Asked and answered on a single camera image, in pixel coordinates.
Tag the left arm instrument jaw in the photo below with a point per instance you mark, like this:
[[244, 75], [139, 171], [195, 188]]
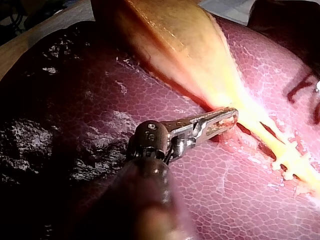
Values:
[[217, 113], [208, 130]]

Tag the left arm instrument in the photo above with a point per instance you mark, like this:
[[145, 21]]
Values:
[[150, 136]]

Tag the gallbladder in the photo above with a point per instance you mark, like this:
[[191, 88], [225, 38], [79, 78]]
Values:
[[175, 50]]

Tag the dark left arm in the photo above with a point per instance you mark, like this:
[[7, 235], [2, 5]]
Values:
[[140, 200]]

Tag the thin tube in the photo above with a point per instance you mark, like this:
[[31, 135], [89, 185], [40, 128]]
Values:
[[260, 130], [257, 143]]

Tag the dark red liver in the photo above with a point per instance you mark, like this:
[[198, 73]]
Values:
[[225, 200]]

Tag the white cloth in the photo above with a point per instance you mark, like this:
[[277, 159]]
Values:
[[225, 10]]

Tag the pale fatty tissue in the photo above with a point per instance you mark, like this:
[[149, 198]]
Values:
[[303, 191]]

